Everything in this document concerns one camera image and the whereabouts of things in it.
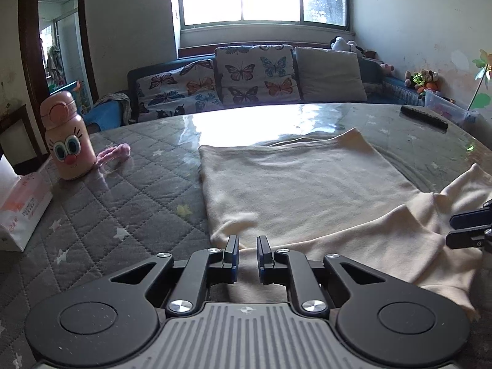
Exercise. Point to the white tissue pack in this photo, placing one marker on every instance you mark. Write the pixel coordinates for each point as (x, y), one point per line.
(21, 207)

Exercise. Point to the cream garment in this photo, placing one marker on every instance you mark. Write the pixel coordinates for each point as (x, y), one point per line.
(299, 184)

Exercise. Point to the pink cartoon face bottle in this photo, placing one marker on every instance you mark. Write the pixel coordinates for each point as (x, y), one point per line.
(69, 142)

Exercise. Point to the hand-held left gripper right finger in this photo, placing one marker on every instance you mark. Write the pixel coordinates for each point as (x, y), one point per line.
(263, 257)

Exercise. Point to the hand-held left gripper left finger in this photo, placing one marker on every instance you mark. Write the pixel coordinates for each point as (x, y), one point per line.
(231, 257)

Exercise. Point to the dark blue sofa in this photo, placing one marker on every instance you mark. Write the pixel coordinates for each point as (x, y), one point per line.
(153, 70)

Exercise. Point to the blue cloth bundle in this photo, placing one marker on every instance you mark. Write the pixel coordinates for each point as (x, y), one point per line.
(105, 117)

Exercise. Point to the hanging grey clothes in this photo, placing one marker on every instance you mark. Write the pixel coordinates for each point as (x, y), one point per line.
(53, 61)

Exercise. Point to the butterfly print cushion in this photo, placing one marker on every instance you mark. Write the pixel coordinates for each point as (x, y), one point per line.
(176, 92)
(255, 75)

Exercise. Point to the plain grey cushion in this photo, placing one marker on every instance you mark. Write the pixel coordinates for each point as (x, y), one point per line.
(330, 75)

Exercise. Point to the green pinwheel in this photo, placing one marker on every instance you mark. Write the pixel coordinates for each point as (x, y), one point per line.
(485, 69)

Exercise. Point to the pink plush toy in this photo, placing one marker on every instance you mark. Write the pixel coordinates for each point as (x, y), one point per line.
(387, 68)

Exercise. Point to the pile of plush toys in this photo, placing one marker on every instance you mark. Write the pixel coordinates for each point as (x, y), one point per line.
(422, 80)

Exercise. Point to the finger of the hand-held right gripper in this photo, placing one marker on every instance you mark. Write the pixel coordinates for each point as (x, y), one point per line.
(469, 218)
(467, 238)

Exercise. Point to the clear plastic storage box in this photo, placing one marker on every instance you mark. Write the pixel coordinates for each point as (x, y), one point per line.
(447, 105)

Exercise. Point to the blue plastic bin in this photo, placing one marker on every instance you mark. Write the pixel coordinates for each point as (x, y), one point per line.
(65, 86)

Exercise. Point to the grey quilted star table cover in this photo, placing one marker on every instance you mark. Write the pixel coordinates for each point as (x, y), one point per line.
(127, 200)

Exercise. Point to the black remote control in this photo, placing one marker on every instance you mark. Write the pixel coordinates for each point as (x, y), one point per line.
(424, 118)

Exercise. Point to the panda plush toy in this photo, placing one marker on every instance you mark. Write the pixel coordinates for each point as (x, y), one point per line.
(344, 44)

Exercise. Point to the dark wooden door frame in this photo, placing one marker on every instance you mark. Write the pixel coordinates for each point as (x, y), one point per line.
(86, 27)

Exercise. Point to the grey crumpled cloth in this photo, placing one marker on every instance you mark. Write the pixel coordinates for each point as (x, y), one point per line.
(115, 100)

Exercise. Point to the dark wooden cabinet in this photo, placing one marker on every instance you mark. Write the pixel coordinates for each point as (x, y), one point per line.
(17, 130)

